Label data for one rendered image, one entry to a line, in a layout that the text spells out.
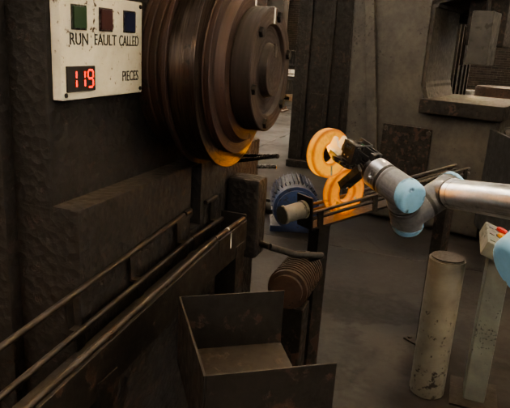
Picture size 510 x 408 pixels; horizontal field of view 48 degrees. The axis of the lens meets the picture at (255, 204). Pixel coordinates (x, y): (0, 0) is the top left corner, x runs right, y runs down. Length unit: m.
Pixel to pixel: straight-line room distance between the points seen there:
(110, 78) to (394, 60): 3.04
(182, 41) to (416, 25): 2.91
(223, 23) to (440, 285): 1.18
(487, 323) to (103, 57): 1.52
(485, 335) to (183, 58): 1.42
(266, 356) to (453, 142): 2.97
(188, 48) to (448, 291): 1.23
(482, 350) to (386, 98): 2.29
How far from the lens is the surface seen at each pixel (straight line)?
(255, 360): 1.10
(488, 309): 2.09
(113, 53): 1.16
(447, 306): 2.04
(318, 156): 1.79
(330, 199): 1.86
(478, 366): 2.18
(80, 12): 1.07
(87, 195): 1.15
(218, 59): 1.22
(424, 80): 3.97
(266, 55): 1.31
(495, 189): 1.50
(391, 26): 4.04
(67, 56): 1.05
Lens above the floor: 1.18
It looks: 16 degrees down
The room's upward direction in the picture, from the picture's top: 4 degrees clockwise
